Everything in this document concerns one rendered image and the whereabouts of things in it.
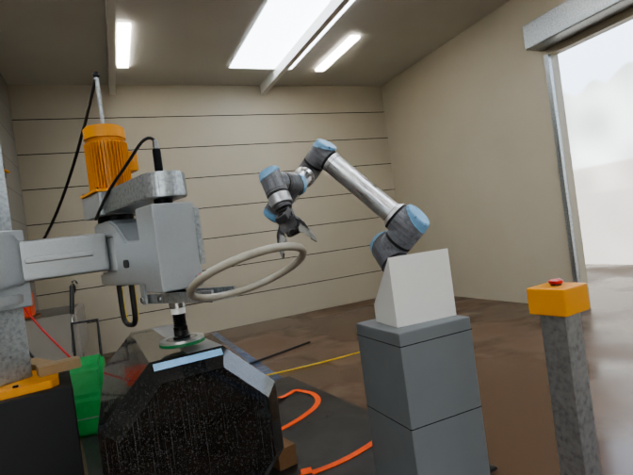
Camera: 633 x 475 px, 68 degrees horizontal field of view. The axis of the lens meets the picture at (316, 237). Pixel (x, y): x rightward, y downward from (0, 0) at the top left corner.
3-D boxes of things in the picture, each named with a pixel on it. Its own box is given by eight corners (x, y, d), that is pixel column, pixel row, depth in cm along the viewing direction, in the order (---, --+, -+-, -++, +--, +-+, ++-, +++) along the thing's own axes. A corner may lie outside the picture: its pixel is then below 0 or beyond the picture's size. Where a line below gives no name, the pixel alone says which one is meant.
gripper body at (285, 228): (306, 230, 185) (296, 204, 188) (299, 227, 177) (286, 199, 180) (290, 239, 187) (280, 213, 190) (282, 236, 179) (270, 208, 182)
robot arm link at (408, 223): (414, 246, 242) (311, 157, 260) (436, 221, 234) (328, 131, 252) (406, 253, 229) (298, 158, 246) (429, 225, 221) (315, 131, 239)
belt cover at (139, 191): (85, 226, 284) (81, 199, 284) (126, 223, 301) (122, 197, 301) (150, 204, 213) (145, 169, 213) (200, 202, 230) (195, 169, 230)
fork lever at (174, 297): (138, 304, 242) (137, 295, 242) (173, 298, 255) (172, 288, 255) (204, 303, 192) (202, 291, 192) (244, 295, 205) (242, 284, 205)
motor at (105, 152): (80, 199, 280) (71, 133, 280) (131, 196, 302) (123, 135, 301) (95, 191, 260) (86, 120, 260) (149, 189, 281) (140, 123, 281)
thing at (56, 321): (17, 412, 455) (5, 324, 455) (38, 381, 574) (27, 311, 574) (87, 395, 480) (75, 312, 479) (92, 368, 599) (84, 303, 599)
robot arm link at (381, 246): (397, 276, 243) (382, 253, 256) (416, 253, 236) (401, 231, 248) (376, 271, 235) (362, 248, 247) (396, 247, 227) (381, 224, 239)
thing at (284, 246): (169, 312, 183) (167, 304, 184) (268, 289, 216) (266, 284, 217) (223, 257, 150) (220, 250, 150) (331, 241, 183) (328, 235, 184)
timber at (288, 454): (298, 463, 273) (295, 443, 272) (280, 471, 266) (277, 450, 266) (272, 448, 297) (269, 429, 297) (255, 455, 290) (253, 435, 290)
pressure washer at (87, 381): (76, 426, 392) (62, 323, 392) (121, 417, 401) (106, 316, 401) (65, 442, 358) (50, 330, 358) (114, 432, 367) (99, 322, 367)
